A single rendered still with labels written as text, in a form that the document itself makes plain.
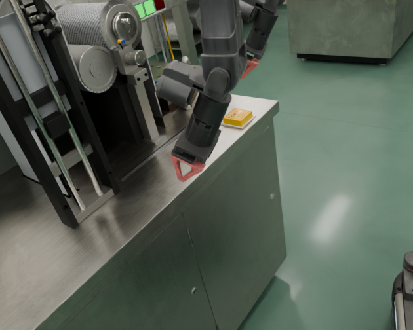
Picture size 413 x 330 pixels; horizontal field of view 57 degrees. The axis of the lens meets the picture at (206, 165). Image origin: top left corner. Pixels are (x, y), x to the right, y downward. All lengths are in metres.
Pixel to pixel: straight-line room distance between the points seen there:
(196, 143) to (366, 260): 1.39
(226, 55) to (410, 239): 1.64
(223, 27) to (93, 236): 0.58
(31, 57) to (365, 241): 1.67
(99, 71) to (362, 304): 1.38
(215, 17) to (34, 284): 0.66
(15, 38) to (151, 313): 0.75
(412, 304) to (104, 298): 1.05
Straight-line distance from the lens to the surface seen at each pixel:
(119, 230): 0.94
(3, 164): 1.39
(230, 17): 0.59
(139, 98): 1.16
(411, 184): 2.40
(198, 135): 0.70
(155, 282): 1.08
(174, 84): 0.67
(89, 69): 1.10
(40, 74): 0.91
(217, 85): 0.61
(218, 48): 0.61
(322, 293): 1.84
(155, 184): 1.03
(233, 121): 1.20
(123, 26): 1.14
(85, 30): 1.19
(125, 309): 1.03
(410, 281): 1.56
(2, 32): 0.87
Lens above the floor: 1.49
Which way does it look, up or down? 34 degrees down
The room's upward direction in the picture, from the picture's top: 13 degrees counter-clockwise
